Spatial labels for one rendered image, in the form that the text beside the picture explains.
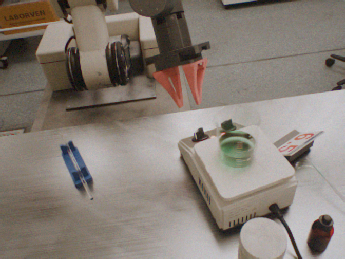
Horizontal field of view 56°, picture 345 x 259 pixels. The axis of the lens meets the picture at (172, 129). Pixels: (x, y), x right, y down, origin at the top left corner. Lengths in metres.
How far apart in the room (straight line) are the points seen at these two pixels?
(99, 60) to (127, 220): 0.76
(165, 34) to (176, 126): 0.23
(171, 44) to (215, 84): 1.57
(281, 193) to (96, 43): 0.91
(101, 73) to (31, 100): 1.17
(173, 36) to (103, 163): 0.29
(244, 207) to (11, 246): 0.38
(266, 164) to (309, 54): 1.97
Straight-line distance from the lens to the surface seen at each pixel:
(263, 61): 2.33
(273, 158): 0.52
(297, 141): 0.65
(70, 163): 0.67
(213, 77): 2.16
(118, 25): 1.67
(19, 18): 2.68
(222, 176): 0.49
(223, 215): 0.49
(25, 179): 0.70
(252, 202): 0.50
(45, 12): 2.62
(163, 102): 1.40
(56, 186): 0.66
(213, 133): 0.62
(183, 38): 0.54
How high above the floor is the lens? 1.22
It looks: 43 degrees down
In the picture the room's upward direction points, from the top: 8 degrees counter-clockwise
